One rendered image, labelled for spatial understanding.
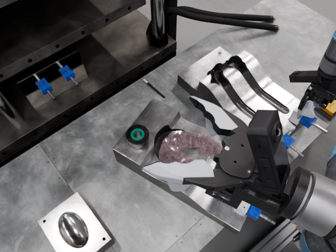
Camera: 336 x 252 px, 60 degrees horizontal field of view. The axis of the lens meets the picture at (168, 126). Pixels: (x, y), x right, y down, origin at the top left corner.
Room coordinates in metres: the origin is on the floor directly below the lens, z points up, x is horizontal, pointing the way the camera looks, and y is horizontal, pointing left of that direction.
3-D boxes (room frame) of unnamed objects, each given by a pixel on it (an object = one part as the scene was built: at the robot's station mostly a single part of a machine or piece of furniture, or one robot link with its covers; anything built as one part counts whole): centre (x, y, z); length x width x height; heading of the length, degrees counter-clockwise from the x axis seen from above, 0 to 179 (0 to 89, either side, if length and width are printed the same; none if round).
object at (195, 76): (0.73, -0.30, 0.87); 0.50 x 0.26 x 0.14; 41
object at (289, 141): (0.48, -0.43, 0.89); 0.13 x 0.05 x 0.05; 41
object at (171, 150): (0.43, -0.09, 0.90); 0.26 x 0.18 x 0.08; 58
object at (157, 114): (0.43, -0.09, 0.85); 0.50 x 0.26 x 0.11; 58
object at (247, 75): (0.71, -0.30, 0.92); 0.35 x 0.16 x 0.09; 41
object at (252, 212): (0.24, -0.29, 0.85); 0.13 x 0.05 x 0.05; 58
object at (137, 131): (0.49, 0.11, 0.93); 0.08 x 0.08 x 0.04
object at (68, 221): (0.19, 0.30, 0.83); 0.20 x 0.15 x 0.07; 41
